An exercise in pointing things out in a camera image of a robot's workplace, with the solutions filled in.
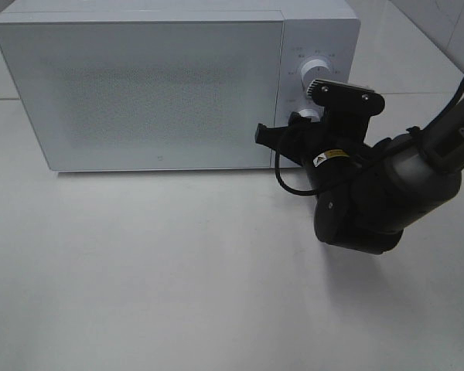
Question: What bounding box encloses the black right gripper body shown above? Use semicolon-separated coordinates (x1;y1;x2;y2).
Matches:
275;109;370;193

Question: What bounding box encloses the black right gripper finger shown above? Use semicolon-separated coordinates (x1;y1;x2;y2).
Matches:
288;111;312;128
254;124;289;149

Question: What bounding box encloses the white microwave knob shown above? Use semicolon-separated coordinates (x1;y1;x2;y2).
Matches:
299;108;320;122
299;56;332;90

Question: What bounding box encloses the white microwave door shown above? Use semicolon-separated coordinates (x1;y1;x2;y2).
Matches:
0;22;282;172

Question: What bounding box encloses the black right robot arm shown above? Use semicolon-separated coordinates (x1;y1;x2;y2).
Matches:
254;76;464;254

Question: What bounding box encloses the white microwave oven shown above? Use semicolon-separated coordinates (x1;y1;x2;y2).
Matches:
0;8;361;179

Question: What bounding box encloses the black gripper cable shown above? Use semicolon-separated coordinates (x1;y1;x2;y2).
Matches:
273;127;333;196

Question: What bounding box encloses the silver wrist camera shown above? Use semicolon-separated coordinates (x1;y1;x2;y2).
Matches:
306;79;385;117

